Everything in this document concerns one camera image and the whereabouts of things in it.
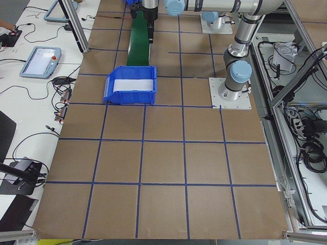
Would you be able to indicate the white foam pad left bin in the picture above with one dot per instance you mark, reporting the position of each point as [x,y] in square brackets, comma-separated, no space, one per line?
[133,85]

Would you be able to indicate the blue plastic bin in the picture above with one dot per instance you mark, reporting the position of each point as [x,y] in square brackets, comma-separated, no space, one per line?
[131,2]
[130,97]

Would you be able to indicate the blue plastic bin left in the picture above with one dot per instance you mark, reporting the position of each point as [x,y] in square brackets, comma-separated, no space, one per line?
[130,97]

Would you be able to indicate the teach pendant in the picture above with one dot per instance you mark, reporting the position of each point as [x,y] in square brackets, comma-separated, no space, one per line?
[55,13]
[41,63]

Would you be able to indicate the teach pendant near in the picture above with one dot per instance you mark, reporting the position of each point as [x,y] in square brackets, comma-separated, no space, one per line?
[41,63]

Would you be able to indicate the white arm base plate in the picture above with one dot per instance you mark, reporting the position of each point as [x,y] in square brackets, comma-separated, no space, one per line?
[222,98]
[225,30]

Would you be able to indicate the green conveyor belt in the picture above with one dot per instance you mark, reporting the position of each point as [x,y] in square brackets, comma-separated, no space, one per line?
[139,48]

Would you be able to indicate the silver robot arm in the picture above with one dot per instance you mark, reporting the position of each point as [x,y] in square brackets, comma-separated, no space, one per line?
[213,19]
[182,50]

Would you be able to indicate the teach pendant far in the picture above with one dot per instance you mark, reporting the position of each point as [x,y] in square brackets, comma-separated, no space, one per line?
[55,13]

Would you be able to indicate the blue plastic bin right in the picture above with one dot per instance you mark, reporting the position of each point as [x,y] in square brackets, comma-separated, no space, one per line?
[131,2]

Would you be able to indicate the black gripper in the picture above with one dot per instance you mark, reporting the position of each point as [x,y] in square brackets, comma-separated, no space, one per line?
[151,15]

